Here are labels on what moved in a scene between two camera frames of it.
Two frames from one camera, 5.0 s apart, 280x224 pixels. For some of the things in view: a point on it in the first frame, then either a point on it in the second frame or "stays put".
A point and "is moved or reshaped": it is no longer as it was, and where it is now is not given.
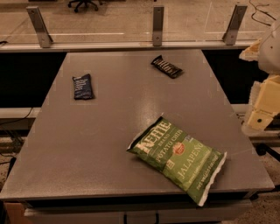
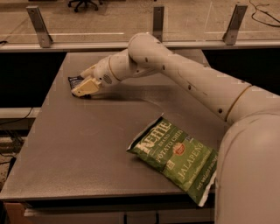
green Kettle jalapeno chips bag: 182,158 stays put
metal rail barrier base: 90,46 stays put
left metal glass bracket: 38,22 stays put
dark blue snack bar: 82,87 is moved or reshaped
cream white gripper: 270,52 -> 102,72
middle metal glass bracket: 157,24 stays put
